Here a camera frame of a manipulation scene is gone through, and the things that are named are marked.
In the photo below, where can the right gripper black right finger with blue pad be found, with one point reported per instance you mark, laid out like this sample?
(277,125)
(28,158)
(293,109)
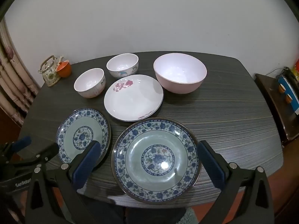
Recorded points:
(256,205)

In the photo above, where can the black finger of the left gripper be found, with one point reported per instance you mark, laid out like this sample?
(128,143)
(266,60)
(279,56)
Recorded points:
(20,144)

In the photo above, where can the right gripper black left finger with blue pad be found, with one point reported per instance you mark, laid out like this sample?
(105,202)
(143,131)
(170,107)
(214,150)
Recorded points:
(42,205)

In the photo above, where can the small blue floral plate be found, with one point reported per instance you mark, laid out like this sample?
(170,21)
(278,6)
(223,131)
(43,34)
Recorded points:
(81,128)

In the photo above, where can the large blue floral plate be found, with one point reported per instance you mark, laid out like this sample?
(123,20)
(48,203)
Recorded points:
(155,160)

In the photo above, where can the white bowl rabbit print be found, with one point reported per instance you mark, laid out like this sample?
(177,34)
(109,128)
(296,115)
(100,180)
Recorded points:
(91,83)

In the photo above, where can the white plate pink flowers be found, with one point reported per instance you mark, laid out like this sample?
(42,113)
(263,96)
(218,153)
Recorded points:
(133,98)

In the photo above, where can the white bowl dog print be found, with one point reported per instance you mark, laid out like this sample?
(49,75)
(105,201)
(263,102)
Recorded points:
(123,65)

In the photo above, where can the large pink bowl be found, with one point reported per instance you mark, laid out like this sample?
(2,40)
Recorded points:
(179,73)

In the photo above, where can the beige patterned curtain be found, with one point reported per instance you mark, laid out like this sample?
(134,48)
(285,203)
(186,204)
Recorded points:
(18,89)

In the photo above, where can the floral ceramic teapot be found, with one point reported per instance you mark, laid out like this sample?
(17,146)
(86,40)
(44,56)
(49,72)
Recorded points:
(48,70)

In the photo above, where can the dark side cabinet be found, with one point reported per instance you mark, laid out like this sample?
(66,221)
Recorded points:
(285,118)

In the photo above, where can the orange teacup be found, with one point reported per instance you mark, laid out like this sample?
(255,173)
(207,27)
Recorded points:
(64,69)

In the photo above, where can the blue white box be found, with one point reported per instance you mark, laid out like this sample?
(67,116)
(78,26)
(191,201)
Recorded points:
(291,97)

